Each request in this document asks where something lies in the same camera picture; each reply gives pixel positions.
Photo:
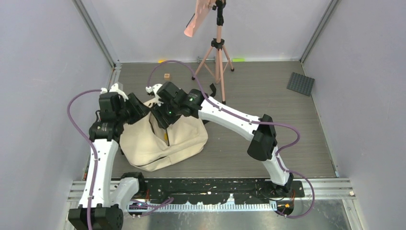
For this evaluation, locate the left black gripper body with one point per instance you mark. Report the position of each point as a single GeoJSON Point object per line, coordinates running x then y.
{"type": "Point", "coordinates": [133, 111]}

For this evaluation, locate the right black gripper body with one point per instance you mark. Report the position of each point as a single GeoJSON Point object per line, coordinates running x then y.
{"type": "Point", "coordinates": [169, 111]}

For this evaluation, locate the beige canvas backpack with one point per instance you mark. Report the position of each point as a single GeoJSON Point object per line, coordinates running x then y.
{"type": "Point", "coordinates": [144, 146]}

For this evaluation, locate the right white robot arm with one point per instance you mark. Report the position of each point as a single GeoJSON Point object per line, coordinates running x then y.
{"type": "Point", "coordinates": [259, 131]}

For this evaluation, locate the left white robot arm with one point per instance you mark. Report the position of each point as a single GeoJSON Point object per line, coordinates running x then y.
{"type": "Point", "coordinates": [100, 208]}

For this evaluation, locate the small wooden cube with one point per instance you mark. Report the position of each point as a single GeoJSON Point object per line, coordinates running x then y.
{"type": "Point", "coordinates": [167, 76]}

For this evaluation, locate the pink tripod stand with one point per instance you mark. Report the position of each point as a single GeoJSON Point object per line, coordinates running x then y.
{"type": "Point", "coordinates": [222, 59]}

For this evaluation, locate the green tape piece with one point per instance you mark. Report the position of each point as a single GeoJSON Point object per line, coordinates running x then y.
{"type": "Point", "coordinates": [238, 60]}

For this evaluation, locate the pink phone on tripod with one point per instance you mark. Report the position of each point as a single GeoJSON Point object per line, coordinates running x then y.
{"type": "Point", "coordinates": [202, 9]}

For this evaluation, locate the dark grey studded plate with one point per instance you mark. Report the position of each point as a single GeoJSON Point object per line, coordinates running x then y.
{"type": "Point", "coordinates": [300, 83]}

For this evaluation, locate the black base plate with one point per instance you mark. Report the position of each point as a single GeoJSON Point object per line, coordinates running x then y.
{"type": "Point", "coordinates": [211, 191]}

